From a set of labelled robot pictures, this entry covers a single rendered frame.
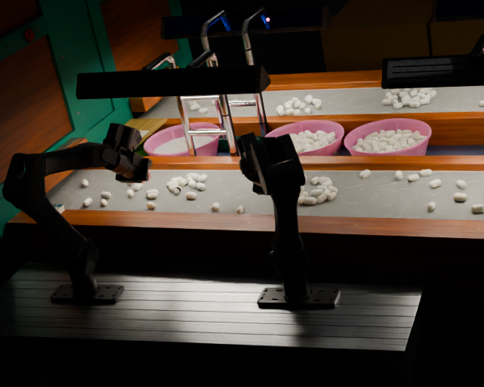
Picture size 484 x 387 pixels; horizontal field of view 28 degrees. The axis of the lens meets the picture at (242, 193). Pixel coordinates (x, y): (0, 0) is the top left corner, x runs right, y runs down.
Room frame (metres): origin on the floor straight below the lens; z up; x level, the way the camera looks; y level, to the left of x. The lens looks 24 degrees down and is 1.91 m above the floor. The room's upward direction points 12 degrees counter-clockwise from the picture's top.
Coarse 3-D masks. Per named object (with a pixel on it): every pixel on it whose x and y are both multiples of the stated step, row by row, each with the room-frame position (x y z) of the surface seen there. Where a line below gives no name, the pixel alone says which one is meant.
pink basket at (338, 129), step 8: (312, 120) 2.97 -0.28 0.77; (320, 120) 2.96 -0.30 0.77; (280, 128) 2.96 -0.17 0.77; (288, 128) 2.97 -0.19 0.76; (296, 128) 2.97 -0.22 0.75; (304, 128) 2.97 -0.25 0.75; (312, 128) 2.96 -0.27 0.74; (328, 128) 2.93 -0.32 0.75; (336, 128) 2.89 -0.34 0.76; (272, 136) 2.94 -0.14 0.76; (336, 136) 2.88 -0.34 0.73; (328, 144) 2.74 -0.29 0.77; (336, 144) 2.77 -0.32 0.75; (304, 152) 2.72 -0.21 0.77; (312, 152) 2.72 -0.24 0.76; (320, 152) 2.73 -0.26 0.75; (328, 152) 2.75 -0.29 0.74
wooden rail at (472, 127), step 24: (168, 120) 3.28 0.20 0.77; (192, 120) 3.23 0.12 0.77; (216, 120) 3.18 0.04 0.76; (240, 120) 3.13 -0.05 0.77; (288, 120) 3.03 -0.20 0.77; (336, 120) 2.94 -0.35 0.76; (360, 120) 2.90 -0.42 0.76; (432, 120) 2.78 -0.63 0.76; (456, 120) 2.75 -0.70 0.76; (480, 120) 2.71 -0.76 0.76; (432, 144) 2.79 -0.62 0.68; (456, 144) 2.75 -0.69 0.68; (480, 144) 2.72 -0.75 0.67
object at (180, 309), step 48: (0, 288) 2.44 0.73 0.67; (48, 288) 2.38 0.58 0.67; (144, 288) 2.26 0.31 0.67; (192, 288) 2.21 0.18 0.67; (240, 288) 2.16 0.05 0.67; (384, 288) 2.02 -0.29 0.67; (0, 336) 2.18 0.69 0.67; (48, 336) 2.12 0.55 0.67; (96, 336) 2.07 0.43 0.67; (144, 336) 2.02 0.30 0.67; (192, 336) 1.98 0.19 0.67; (240, 336) 1.94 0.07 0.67; (288, 336) 1.89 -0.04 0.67; (336, 336) 1.85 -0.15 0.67; (384, 336) 1.82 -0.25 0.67
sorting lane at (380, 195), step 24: (72, 192) 2.86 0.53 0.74; (96, 192) 2.82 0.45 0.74; (120, 192) 2.78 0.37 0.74; (144, 192) 2.74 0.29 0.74; (168, 192) 2.70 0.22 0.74; (216, 192) 2.63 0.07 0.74; (240, 192) 2.59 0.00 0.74; (360, 192) 2.42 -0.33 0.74; (384, 192) 2.39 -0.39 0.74; (408, 192) 2.36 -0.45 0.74; (432, 192) 2.33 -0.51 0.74; (456, 192) 2.30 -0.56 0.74; (480, 192) 2.28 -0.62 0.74; (336, 216) 2.31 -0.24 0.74; (360, 216) 2.28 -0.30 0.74; (384, 216) 2.25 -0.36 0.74; (408, 216) 2.23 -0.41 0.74; (432, 216) 2.20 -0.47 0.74; (456, 216) 2.17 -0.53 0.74; (480, 216) 2.15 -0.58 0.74
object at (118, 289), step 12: (72, 276) 2.27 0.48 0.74; (84, 276) 2.26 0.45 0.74; (60, 288) 2.35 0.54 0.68; (72, 288) 2.33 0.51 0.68; (84, 288) 2.26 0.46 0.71; (96, 288) 2.28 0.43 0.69; (108, 288) 2.29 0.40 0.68; (120, 288) 2.27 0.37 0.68; (60, 300) 2.29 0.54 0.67; (72, 300) 2.27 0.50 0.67; (84, 300) 2.26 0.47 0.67; (96, 300) 2.24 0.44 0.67; (108, 300) 2.23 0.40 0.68
